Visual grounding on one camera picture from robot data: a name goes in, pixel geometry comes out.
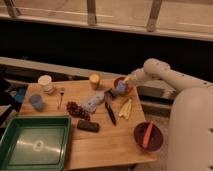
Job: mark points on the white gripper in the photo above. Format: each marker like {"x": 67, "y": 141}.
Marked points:
{"x": 130, "y": 81}

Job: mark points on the blue sponge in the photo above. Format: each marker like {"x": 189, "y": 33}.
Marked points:
{"x": 121, "y": 87}

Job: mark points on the red bowl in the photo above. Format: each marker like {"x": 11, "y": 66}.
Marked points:
{"x": 129, "y": 89}

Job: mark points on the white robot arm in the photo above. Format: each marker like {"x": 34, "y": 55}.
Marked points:
{"x": 190, "y": 135}

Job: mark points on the yellow cup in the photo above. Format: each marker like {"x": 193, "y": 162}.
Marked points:
{"x": 94, "y": 80}

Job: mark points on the wooden table board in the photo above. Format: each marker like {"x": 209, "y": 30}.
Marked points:
{"x": 113, "y": 145}

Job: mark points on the crumpled grey blue cloth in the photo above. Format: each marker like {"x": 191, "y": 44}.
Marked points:
{"x": 91, "y": 104}

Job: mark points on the orange carrot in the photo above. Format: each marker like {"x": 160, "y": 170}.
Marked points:
{"x": 147, "y": 135}

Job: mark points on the bunch of dark grapes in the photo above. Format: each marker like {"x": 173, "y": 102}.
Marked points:
{"x": 77, "y": 111}

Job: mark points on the dark brown block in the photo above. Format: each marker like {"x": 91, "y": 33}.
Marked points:
{"x": 88, "y": 126}

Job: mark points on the white cup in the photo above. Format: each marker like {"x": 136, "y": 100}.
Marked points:
{"x": 45, "y": 81}

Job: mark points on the blue plastic cup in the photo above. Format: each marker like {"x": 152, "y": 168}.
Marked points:
{"x": 37, "y": 102}

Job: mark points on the blue object at table edge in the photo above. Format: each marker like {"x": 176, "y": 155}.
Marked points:
{"x": 20, "y": 94}

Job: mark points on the green plastic tray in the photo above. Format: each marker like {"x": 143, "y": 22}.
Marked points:
{"x": 35, "y": 144}

